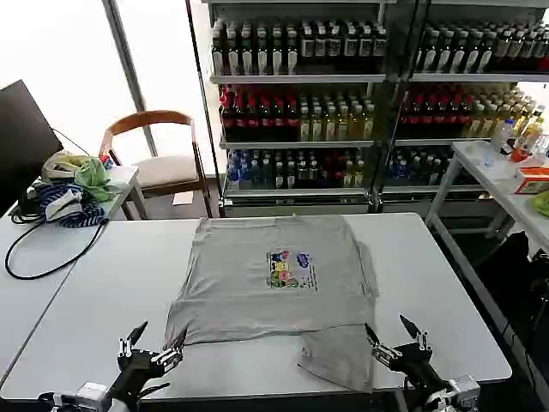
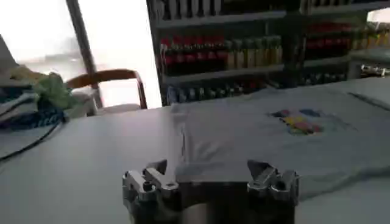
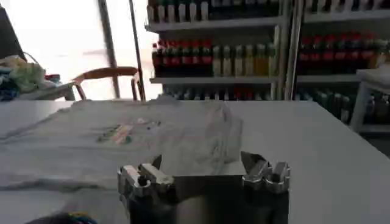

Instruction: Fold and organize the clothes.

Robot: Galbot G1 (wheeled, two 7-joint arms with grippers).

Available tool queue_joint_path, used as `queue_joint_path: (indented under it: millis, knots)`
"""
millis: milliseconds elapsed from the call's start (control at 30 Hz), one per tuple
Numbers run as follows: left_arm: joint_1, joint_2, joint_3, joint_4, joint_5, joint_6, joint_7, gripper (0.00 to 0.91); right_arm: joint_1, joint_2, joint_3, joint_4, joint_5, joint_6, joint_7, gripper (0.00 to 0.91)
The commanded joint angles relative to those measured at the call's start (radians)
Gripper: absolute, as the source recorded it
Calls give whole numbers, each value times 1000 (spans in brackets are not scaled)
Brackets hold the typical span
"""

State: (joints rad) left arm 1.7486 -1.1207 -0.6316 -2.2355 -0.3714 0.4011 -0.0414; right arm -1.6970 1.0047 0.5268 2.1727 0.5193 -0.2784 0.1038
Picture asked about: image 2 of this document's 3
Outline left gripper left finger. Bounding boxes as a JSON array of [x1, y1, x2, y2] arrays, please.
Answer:
[[122, 159, 180, 203]]

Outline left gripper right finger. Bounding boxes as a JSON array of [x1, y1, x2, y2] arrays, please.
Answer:
[[246, 159, 300, 202]]

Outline grey printed T-shirt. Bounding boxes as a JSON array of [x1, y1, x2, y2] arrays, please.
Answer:
[[169, 86, 390, 202]]

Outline small white side table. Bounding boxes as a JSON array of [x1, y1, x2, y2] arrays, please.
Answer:
[[65, 86, 101, 119]]

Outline wooden chair with padded seat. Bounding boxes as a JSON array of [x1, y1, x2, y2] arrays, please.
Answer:
[[65, 69, 149, 116]]

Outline shelf unit with drink bottles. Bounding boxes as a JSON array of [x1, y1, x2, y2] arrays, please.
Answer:
[[286, 0, 371, 89], [146, 0, 289, 107]]

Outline green cloth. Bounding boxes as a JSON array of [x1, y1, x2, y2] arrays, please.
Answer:
[[34, 72, 80, 111]]

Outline blue striped cloth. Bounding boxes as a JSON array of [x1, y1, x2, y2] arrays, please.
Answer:
[[0, 84, 66, 132]]

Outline pale crumpled bag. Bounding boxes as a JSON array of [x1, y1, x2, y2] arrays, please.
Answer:
[[9, 65, 47, 85]]

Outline long black cable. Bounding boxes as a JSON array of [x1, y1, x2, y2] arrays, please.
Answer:
[[0, 119, 66, 162]]

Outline grey window post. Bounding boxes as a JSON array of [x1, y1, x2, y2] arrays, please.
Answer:
[[65, 0, 105, 110]]

